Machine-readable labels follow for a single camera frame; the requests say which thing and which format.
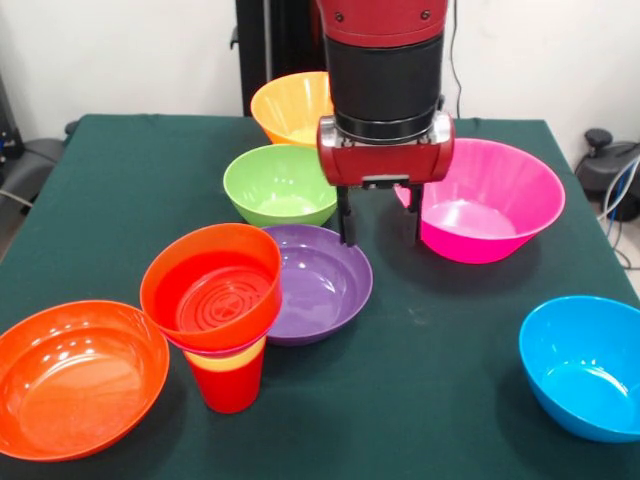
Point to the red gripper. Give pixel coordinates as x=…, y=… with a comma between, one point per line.
x=385, y=160

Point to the purple bowl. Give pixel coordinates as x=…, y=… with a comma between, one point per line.
x=325, y=290

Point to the small crimson bowl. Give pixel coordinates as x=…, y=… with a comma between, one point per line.
x=262, y=335

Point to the small orange bowl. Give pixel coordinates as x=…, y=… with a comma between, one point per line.
x=210, y=295

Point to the stack of yellow cups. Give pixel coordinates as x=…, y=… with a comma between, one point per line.
x=225, y=362

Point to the red cup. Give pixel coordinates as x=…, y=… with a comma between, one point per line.
x=228, y=390

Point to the blue bowl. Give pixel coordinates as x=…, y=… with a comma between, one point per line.
x=585, y=370

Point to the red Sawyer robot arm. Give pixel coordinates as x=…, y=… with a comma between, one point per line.
x=385, y=60

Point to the dark green table cloth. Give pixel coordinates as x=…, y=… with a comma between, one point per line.
x=440, y=300

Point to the green bowl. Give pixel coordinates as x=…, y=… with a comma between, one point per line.
x=275, y=185

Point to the large magenta bowl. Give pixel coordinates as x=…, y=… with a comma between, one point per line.
x=490, y=210

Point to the large light orange bowl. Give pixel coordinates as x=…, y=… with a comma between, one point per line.
x=290, y=105

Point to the black chair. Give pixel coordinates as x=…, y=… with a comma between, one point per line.
x=35, y=160

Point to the large red-orange bowl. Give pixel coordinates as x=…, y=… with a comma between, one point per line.
x=75, y=385

